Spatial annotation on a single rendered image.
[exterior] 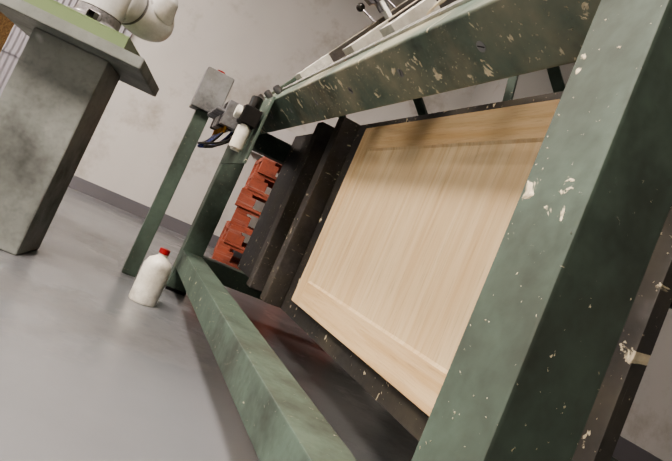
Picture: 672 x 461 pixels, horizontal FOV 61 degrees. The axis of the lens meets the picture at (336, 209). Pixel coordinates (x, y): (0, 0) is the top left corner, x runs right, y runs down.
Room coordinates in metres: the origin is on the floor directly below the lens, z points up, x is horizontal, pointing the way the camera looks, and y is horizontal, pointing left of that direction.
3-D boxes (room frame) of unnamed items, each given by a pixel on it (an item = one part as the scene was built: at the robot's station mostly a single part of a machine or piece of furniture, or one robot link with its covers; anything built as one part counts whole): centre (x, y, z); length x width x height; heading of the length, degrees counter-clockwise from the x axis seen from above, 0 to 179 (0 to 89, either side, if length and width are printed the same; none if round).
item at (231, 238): (5.06, 0.21, 0.46); 1.26 x 0.87 x 0.93; 101
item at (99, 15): (1.97, 1.04, 0.84); 0.22 x 0.18 x 0.06; 16
